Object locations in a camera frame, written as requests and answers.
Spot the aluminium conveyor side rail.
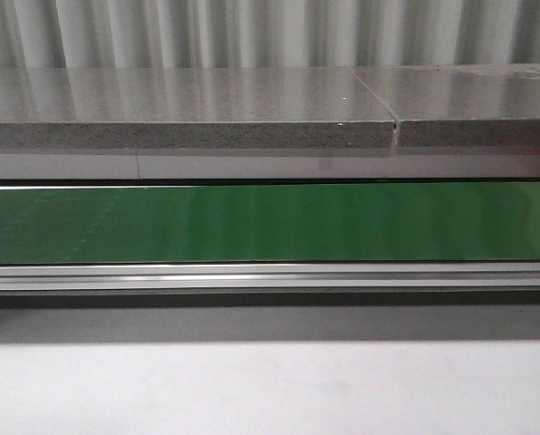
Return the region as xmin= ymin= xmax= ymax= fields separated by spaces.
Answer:
xmin=0 ymin=261 xmax=540 ymax=296

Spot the green conveyor belt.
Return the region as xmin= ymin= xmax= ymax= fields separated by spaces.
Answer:
xmin=0 ymin=182 xmax=540 ymax=265

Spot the white pleated curtain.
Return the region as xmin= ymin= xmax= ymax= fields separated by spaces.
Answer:
xmin=0 ymin=1 xmax=540 ymax=68

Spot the grey stone counter slab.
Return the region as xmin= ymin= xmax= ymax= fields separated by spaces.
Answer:
xmin=0 ymin=68 xmax=395 ymax=150

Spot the grey stone slab right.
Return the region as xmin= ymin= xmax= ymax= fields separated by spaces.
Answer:
xmin=355 ymin=64 xmax=540 ymax=148

